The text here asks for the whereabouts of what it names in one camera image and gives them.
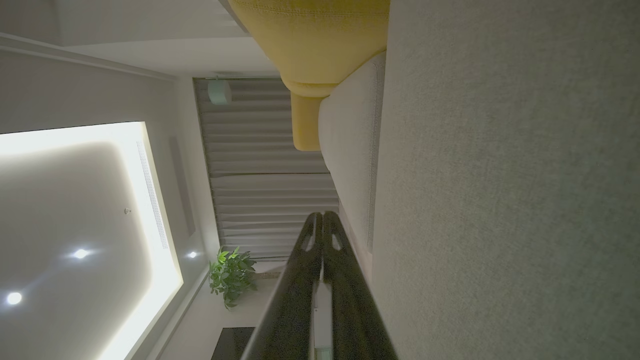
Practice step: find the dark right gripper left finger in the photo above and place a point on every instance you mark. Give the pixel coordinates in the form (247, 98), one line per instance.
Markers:
(295, 300)

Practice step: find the grey pleated curtain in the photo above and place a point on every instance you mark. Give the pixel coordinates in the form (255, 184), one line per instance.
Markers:
(260, 150)

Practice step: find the recessed ceiling spotlight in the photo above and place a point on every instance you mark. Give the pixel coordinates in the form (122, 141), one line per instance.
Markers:
(192, 254)
(14, 298)
(81, 253)

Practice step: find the black glossy panel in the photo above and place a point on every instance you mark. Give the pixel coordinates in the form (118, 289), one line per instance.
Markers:
(232, 345)

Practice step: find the green leafy plant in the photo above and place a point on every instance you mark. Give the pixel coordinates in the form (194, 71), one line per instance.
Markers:
(231, 275)

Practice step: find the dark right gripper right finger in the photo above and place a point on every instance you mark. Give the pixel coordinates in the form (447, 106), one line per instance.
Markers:
(350, 310)

